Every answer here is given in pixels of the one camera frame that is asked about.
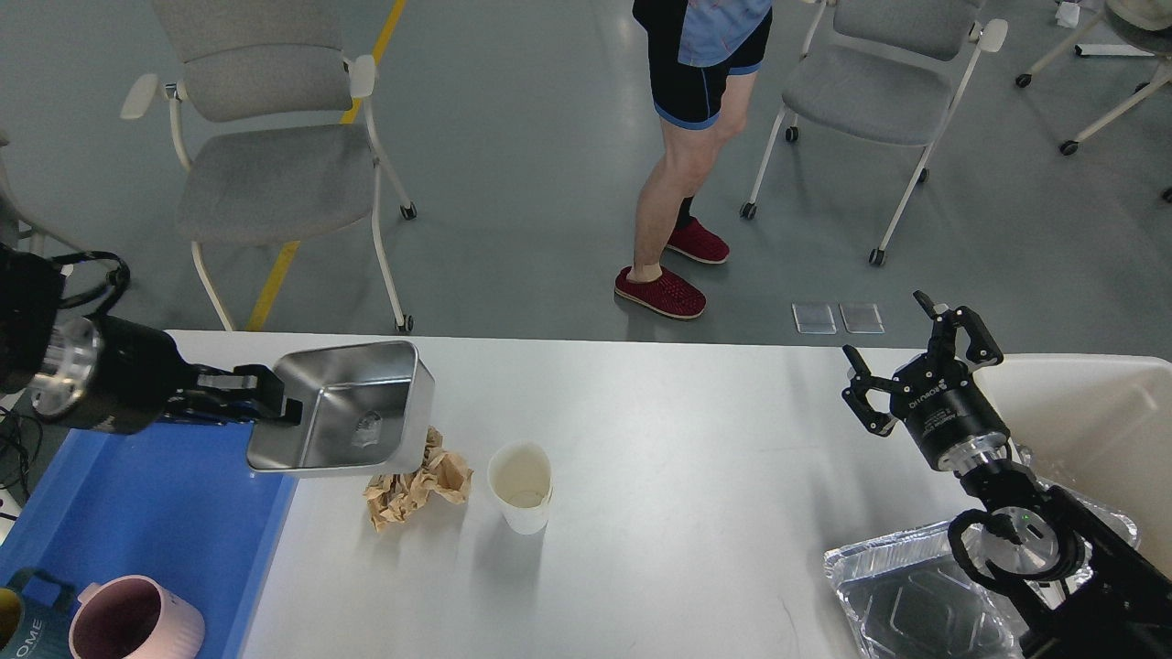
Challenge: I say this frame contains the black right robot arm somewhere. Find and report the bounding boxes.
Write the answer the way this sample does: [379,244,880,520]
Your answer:
[841,288,1171,658]

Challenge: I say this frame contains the square stainless steel tray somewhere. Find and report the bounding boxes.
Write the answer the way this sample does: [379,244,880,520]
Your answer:
[246,340,435,477]

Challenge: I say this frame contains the person in blue shirt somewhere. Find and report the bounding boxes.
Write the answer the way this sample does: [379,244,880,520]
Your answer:
[614,1,774,320]

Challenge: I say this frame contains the beige plastic bin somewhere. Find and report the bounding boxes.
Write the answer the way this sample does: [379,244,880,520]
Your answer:
[975,354,1171,575]

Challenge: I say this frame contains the grey chair far left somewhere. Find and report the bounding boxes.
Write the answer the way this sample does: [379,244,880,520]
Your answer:
[1,159,86,257]

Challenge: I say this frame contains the grey chair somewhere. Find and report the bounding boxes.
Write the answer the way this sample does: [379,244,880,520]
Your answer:
[120,1,416,333]
[738,1,1009,267]
[1,159,86,257]

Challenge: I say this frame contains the pink ribbed mug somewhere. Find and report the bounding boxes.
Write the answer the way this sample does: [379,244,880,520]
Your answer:
[68,575,206,658]

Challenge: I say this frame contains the black cables on floor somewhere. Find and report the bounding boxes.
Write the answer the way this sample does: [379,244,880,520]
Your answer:
[0,406,45,512]

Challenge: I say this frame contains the white paper cup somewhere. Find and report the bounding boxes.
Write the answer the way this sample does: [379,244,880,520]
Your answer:
[488,442,553,535]

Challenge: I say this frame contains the aluminium foil tray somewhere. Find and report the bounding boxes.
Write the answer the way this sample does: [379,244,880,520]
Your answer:
[823,448,1142,659]

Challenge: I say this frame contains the crumpled brown paper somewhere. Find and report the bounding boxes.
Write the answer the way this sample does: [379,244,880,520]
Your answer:
[364,427,473,534]

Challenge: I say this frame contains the white chair far right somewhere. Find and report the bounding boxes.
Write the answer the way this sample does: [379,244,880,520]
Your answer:
[1015,0,1172,157]

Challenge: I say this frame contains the grey chair right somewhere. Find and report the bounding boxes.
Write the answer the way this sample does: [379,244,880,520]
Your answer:
[738,1,1009,267]

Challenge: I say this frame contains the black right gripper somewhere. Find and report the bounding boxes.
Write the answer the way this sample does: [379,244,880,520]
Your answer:
[841,288,1011,474]

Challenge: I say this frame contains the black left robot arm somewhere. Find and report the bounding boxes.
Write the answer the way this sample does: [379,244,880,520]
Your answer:
[1,247,304,435]

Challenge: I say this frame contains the dark teal mug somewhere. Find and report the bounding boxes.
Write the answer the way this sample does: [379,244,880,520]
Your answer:
[1,568,76,658]

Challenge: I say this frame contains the blue plastic tray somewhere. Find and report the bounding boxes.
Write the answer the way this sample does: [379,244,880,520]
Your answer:
[1,423,297,658]

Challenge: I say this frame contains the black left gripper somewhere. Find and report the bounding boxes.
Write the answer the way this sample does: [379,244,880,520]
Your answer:
[38,314,304,435]

